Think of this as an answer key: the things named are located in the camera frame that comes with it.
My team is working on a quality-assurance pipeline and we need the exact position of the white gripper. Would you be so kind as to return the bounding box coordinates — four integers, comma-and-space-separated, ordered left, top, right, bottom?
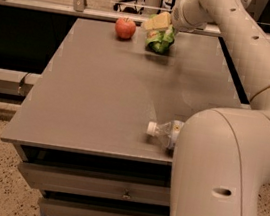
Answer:
141, 0, 208, 32

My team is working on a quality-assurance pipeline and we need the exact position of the green rice chip bag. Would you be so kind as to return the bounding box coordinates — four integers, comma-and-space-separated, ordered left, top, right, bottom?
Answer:
145, 24, 175, 55

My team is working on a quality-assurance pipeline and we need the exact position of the grey drawer cabinet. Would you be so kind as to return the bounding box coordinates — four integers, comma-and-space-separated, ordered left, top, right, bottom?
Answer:
2, 19, 239, 216

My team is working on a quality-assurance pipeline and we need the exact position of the black cable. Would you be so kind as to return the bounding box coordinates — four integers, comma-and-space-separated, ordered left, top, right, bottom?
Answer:
17, 71, 33, 98

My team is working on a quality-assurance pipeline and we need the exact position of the clear plastic water bottle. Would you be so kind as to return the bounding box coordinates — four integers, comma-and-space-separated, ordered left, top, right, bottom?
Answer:
147, 120, 184, 150

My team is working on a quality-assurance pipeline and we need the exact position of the top grey drawer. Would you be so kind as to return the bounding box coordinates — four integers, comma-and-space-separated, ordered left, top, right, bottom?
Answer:
18, 162, 170, 206

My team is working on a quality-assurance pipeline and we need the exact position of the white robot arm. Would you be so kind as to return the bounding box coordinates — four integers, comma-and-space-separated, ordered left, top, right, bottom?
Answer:
169, 0, 270, 216

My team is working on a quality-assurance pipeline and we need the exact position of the red apple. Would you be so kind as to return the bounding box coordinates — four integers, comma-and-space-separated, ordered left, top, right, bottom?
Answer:
115, 17, 136, 40

